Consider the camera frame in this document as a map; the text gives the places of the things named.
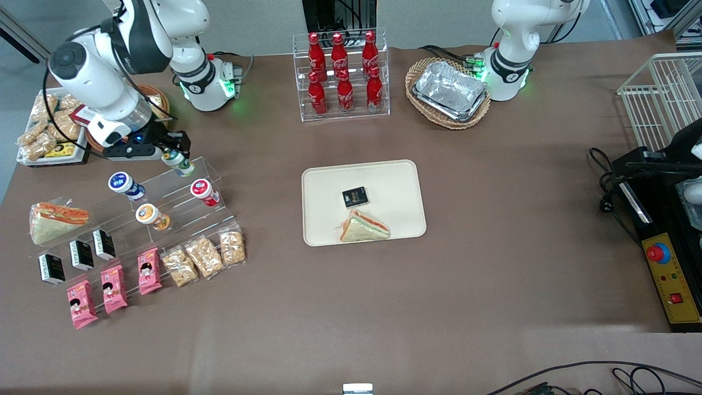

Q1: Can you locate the red cookie box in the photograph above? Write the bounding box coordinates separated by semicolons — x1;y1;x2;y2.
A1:
70;104;100;126

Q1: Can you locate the small black snack packet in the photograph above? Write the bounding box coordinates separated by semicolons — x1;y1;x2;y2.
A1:
342;187;369;209

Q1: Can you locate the dark brown wicker basket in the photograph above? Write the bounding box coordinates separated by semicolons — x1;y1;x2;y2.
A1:
85;84;171;154

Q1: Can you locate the white plastic bin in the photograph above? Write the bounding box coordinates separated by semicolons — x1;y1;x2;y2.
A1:
15;87;94;166

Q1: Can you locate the orange cap gum bottle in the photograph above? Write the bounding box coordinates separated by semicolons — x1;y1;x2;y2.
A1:
135;203;171;232

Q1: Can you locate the white wire basket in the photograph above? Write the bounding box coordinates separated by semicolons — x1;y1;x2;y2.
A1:
616;52;702;152

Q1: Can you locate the beige plastic tray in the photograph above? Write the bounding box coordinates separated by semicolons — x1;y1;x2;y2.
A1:
301;159;427;247

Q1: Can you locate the black arm base cable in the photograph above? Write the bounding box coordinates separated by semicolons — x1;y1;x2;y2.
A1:
419;44;484;70

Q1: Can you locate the long black cable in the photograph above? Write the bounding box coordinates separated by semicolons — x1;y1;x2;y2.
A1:
485;360;702;395

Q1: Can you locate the blue cap gum bottle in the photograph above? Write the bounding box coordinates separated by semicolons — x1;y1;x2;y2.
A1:
108;171;146;201

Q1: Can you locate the black yellow control box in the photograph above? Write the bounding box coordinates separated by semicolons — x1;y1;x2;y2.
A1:
611;146;702;334

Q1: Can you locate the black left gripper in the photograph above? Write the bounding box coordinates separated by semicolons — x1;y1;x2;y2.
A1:
625;117;702;178

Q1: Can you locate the clear bag of crackers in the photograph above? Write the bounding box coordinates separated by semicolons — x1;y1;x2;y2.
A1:
161;245;199;288
218;224;246;268
184;235;225;280

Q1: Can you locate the black power cable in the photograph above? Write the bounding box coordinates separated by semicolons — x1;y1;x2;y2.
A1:
588;147;643;245

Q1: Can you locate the clear acrylic bottle rack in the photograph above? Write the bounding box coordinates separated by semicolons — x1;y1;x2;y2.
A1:
292;29;391;122

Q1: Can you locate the red cola bottle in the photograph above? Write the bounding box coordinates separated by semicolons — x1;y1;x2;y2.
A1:
336;70;355;115
308;71;329;118
366;66;384;111
308;32;327;83
361;30;380;77
331;33;349;82

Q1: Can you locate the clear acrylic stepped stand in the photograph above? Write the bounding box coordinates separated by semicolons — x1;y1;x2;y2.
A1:
30;156;245;308

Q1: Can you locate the red cap gum bottle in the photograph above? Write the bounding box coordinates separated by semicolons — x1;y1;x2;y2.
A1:
190;178;221;208

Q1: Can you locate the aluminium foil tray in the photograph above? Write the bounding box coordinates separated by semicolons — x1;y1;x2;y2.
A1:
412;60;489;123

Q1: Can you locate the pink snack pack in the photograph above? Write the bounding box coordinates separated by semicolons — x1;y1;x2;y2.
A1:
100;264;128;314
137;247;163;296
66;280;99;330

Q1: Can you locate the small black white box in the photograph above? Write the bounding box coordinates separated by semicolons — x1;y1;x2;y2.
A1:
38;252;66;286
69;240;95;272
92;229;116;261

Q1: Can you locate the grey arm base cable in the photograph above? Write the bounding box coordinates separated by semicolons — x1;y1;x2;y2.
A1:
206;50;254;88

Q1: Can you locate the green cap gum bottle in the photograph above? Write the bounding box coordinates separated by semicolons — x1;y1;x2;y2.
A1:
166;150;196;178

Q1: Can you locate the wrapped triangle sandwich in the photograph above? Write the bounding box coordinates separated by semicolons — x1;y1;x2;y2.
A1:
336;209;391;243
29;200;90;246

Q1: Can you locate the light wicker basket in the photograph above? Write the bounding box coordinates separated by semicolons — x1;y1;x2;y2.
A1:
405;57;492;131

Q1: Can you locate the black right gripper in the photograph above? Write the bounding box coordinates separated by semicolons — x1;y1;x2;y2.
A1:
102;125;191;163

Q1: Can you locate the looped black cable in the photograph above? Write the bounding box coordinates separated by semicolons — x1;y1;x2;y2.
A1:
611;366;702;395

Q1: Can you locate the aluminium frame shelf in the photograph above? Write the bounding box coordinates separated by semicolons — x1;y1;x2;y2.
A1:
627;0;702;40

